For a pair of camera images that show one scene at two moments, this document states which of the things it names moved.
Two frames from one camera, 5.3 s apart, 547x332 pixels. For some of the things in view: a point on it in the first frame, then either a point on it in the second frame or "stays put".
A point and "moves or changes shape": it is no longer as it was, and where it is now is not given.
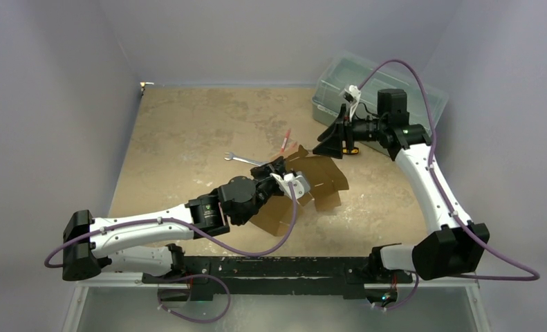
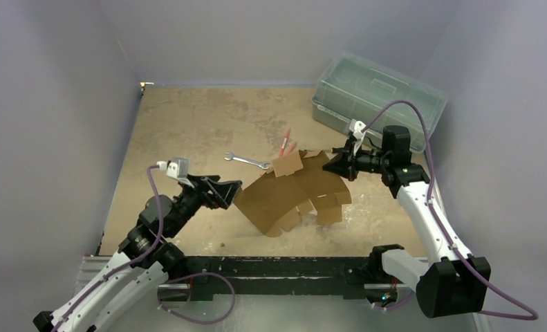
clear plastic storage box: x=425 y=97 stays put
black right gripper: x=344 y=133 to x=349 y=162
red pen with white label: x=284 y=142 stays put
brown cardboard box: x=275 y=214 moves or changes shape
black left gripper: x=278 y=166 to x=223 y=191
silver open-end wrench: x=232 y=156 stays put
